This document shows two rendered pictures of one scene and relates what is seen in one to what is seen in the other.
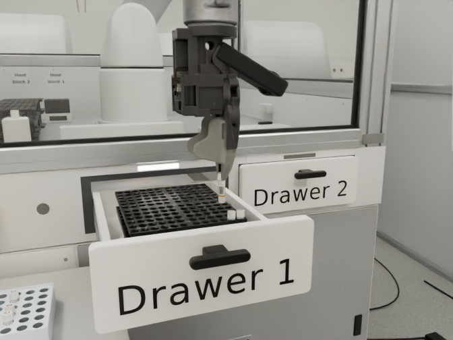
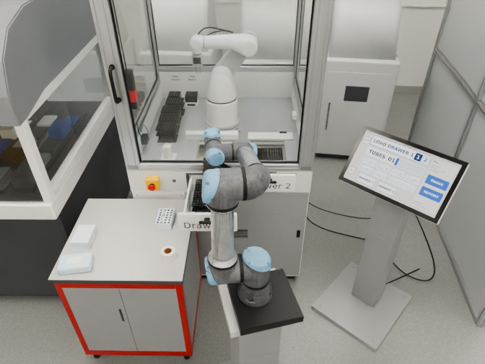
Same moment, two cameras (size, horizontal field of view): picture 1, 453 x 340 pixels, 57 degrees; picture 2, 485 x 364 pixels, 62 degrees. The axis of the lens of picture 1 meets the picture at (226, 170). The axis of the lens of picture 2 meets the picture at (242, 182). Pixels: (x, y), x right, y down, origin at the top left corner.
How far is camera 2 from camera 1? 1.53 m
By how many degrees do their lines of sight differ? 31
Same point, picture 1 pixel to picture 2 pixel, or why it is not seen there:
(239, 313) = (244, 220)
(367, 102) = (302, 154)
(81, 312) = not seen: hidden behind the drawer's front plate
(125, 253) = (185, 216)
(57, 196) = (178, 178)
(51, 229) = (177, 186)
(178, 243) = (198, 216)
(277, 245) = not seen: hidden behind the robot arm
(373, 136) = (305, 167)
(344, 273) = (291, 214)
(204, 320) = not seen: hidden behind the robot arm
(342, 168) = (288, 179)
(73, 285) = (181, 206)
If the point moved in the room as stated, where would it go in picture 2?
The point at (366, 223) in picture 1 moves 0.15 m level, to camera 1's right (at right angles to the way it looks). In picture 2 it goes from (302, 198) to (328, 204)
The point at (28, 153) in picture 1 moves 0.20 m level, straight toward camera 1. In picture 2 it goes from (169, 165) to (167, 188)
